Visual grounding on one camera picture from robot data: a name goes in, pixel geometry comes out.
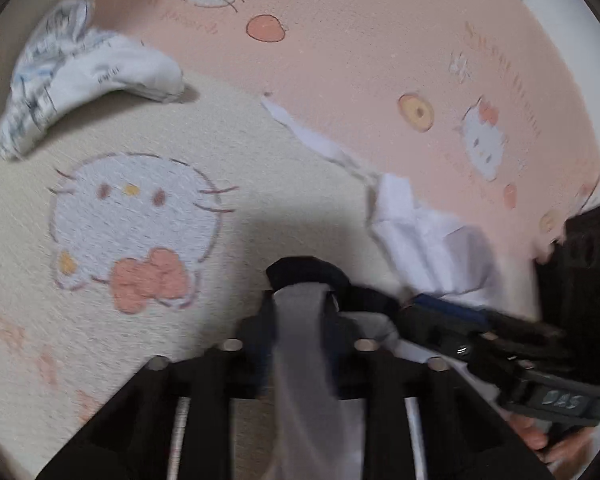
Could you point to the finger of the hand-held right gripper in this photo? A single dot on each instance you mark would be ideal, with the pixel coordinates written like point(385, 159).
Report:
point(440, 337)
point(450, 307)

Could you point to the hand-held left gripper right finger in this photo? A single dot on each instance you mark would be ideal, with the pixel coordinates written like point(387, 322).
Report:
point(347, 360)

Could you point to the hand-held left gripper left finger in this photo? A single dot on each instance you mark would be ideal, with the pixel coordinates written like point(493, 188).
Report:
point(266, 350)

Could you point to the white t-shirt with navy trim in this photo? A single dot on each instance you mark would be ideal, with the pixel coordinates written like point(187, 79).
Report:
point(430, 240)

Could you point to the person's right hand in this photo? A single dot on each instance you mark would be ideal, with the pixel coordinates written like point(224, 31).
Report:
point(540, 435)

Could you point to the folded black garment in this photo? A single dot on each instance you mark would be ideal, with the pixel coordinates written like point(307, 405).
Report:
point(585, 270)

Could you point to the pink cream cat print blanket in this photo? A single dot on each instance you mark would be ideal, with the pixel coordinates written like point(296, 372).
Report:
point(330, 60)

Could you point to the small white cat print garment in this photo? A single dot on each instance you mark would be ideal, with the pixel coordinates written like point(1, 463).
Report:
point(80, 70)

